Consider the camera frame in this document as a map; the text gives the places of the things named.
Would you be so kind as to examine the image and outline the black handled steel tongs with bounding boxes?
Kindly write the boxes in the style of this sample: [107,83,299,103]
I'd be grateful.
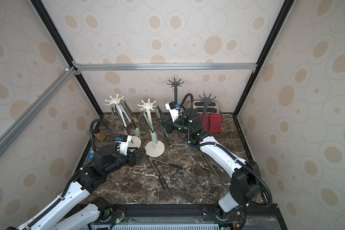
[149,157,183,191]

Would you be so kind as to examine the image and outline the blue snack packet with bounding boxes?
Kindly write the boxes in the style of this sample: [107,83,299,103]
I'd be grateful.
[88,151,94,159]

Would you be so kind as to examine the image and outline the brown spice jar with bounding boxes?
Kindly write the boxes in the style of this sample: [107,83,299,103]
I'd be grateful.
[93,127,106,141]

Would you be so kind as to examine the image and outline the red polka dot toaster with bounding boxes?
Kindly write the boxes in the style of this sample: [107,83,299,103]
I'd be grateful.
[191,100,223,134]

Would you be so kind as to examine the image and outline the horizontal aluminium frame bar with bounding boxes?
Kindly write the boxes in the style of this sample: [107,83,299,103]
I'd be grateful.
[75,63,257,71]

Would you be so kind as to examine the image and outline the slim steel tongs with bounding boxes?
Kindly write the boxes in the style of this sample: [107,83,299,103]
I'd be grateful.
[110,105,115,130]

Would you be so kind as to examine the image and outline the diagonal aluminium frame bar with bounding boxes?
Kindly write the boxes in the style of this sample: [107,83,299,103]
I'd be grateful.
[0,67,75,157]

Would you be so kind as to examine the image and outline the dark grey rack near toaster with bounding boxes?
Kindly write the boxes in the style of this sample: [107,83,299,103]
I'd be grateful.
[199,93,216,127]

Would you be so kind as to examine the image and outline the white handled steel tongs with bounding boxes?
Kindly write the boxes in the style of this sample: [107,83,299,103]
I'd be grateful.
[115,103,131,135]

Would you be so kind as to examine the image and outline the mint green silicone tongs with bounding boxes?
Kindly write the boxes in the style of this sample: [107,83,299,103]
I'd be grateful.
[135,110,158,151]

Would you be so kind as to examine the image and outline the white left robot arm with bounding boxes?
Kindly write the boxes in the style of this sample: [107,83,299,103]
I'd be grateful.
[8,119,146,230]

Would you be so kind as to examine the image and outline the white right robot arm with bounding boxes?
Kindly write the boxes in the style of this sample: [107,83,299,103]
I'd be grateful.
[158,109,273,218]

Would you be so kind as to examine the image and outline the cream utensil rack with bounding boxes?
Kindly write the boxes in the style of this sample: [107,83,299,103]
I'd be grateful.
[135,98,165,158]
[104,94,141,148]

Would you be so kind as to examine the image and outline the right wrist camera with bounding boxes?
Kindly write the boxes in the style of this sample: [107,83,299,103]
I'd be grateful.
[165,101,181,122]

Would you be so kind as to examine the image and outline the dark grey rack back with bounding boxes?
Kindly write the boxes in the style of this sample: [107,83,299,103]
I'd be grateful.
[167,78,184,104]

